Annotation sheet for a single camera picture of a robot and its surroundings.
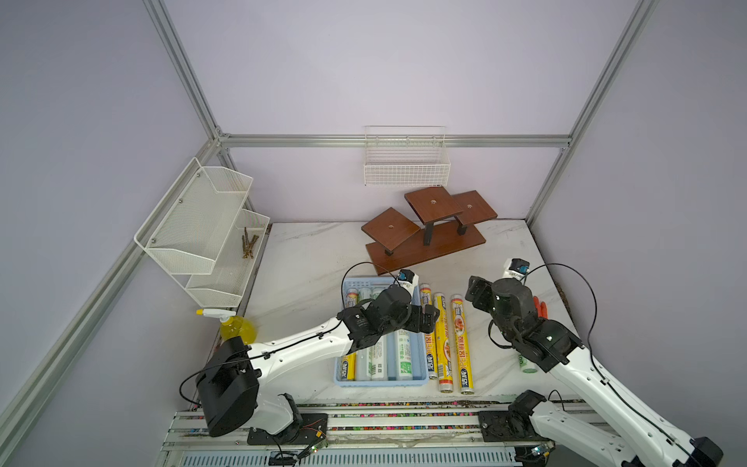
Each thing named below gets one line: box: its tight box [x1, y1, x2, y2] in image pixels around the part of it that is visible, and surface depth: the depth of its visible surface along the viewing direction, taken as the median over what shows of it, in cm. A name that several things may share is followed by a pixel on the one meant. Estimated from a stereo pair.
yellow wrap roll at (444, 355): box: [433, 291, 454, 394], surface depth 86 cm
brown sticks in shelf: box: [241, 226, 260, 259], surface depth 97 cm
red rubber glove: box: [533, 295, 549, 320], surface depth 97 cm
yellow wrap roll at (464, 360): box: [451, 293, 475, 396], surface depth 85 cm
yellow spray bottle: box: [195, 308, 258, 346], surface depth 80 cm
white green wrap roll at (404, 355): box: [395, 328, 414, 381], surface depth 83 cm
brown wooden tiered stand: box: [360, 185, 498, 276], surface depth 103 cm
